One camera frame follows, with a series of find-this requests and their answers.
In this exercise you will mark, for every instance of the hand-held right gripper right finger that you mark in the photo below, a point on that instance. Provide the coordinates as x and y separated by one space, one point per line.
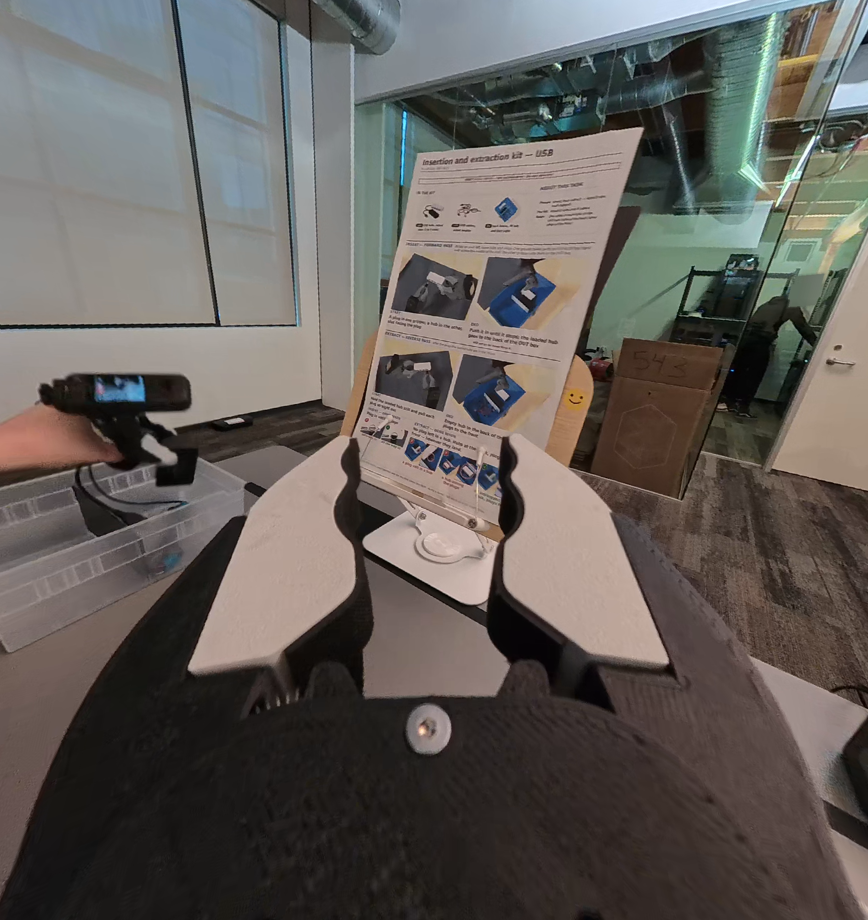
578 575

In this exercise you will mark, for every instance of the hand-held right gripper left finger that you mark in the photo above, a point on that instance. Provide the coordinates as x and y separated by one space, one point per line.
283 575

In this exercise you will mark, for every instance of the clear plastic storage bin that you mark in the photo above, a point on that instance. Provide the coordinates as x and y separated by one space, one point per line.
46 575

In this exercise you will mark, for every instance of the person's left hand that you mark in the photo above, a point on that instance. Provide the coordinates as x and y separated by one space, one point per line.
67 438

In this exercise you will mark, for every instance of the small black floor device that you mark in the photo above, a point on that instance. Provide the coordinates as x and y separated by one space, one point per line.
233 423

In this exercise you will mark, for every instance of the white metal stand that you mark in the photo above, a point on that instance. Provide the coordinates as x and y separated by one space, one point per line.
441 575

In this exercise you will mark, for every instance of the wooden display board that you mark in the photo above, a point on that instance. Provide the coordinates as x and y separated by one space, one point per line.
567 438

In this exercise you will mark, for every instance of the brown cardboard box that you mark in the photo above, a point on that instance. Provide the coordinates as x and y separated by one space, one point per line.
657 431

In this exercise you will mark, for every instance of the yellow smiley sticker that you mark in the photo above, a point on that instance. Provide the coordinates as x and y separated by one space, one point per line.
575 399

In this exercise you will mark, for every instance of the red box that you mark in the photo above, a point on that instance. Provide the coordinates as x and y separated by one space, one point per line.
598 368

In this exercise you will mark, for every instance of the window with white blind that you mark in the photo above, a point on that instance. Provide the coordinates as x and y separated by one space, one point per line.
82 180

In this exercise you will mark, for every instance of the white door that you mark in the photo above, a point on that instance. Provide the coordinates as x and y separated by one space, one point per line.
851 431

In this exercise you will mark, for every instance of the black shelf rack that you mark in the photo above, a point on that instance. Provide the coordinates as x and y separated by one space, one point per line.
739 284

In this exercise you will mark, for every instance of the printed instruction sheet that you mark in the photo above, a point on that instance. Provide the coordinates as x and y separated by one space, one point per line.
549 215

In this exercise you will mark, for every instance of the silver ventilation duct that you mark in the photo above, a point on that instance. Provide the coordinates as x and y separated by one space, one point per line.
362 25

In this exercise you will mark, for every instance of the wide silver flexible duct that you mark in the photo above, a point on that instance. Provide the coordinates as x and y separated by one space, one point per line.
743 108

